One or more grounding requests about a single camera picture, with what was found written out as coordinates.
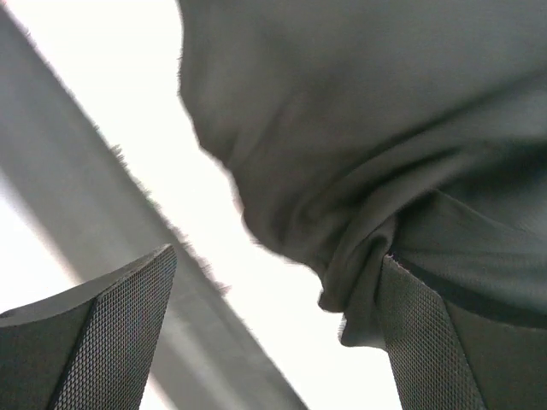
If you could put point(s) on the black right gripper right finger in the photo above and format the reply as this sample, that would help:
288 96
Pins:
451 348

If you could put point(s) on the black t shirt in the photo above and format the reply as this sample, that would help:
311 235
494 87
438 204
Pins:
354 130

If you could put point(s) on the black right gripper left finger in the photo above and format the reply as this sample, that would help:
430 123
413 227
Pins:
89 347

